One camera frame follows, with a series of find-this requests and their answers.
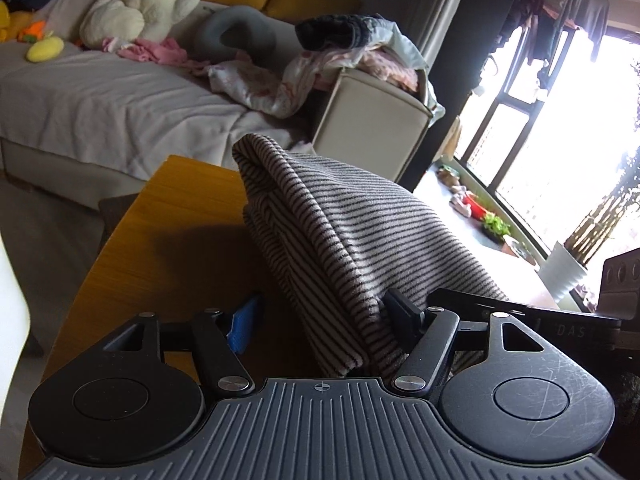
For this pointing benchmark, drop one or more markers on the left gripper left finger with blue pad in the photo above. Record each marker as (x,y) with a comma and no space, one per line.
(219,369)

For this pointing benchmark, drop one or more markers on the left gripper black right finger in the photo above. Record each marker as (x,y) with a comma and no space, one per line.
(427,336)

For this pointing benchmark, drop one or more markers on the striped grey knit sweater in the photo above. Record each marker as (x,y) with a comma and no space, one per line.
(337,238)

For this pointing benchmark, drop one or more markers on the clothes pile on sofa arm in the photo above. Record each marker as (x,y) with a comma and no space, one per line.
(331,43)

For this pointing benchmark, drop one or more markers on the white ribbed plant pot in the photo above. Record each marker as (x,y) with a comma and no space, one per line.
(561,272)

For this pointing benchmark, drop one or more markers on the bamboo plant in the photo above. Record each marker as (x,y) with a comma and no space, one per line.
(597,226)

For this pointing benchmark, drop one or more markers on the pink flower pot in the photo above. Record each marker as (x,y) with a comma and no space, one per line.
(514,247)

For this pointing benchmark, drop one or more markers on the white side cabinet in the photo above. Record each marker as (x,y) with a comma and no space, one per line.
(15,328)

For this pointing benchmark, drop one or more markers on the grey covered sofa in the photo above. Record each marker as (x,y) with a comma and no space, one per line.
(90,125)

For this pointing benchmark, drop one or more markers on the grey neck pillow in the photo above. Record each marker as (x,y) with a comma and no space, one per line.
(234,31)

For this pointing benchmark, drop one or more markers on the pink cloth on sofa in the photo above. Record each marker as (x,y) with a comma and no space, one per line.
(164,53)

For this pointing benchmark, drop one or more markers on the yellow plush lemon toy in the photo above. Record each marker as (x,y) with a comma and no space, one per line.
(45,50)

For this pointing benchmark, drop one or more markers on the white plush rabbit toy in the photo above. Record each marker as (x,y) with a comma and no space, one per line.
(129,20)

